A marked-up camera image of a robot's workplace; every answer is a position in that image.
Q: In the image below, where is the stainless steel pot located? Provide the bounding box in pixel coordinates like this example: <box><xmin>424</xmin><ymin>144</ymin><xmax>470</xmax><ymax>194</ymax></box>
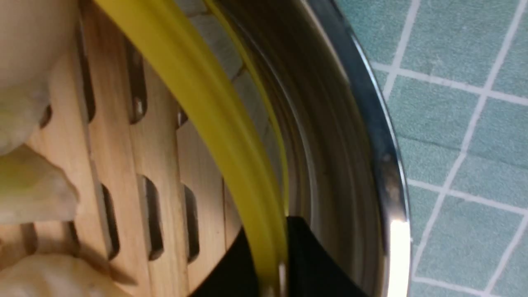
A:
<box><xmin>219</xmin><ymin>0</ymin><xmax>412</xmax><ymax>297</ymax></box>

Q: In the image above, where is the green checkered tablecloth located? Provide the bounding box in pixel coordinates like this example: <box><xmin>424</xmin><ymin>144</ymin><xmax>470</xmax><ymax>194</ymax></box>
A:
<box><xmin>338</xmin><ymin>0</ymin><xmax>528</xmax><ymax>297</ymax></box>

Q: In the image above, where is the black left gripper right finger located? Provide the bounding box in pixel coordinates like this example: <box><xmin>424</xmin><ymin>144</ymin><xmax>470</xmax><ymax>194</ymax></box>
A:
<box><xmin>287</xmin><ymin>216</ymin><xmax>366</xmax><ymax>297</ymax></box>

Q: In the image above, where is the pink dumpling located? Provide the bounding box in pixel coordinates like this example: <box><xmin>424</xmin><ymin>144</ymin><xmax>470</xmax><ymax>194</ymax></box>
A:
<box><xmin>0</xmin><ymin>254</ymin><xmax>130</xmax><ymax>297</ymax></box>

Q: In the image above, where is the green dumpling far left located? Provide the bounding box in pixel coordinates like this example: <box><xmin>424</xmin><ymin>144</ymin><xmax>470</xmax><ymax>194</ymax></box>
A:
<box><xmin>0</xmin><ymin>78</ymin><xmax>50</xmax><ymax>155</ymax></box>

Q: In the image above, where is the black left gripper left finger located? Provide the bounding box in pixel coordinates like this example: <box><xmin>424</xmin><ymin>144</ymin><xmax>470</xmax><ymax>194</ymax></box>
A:
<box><xmin>191</xmin><ymin>228</ymin><xmax>260</xmax><ymax>297</ymax></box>

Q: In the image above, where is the yellow rimmed bamboo steamer basket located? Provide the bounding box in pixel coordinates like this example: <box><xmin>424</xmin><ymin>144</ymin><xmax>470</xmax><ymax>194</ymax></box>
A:
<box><xmin>1</xmin><ymin>0</ymin><xmax>288</xmax><ymax>297</ymax></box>

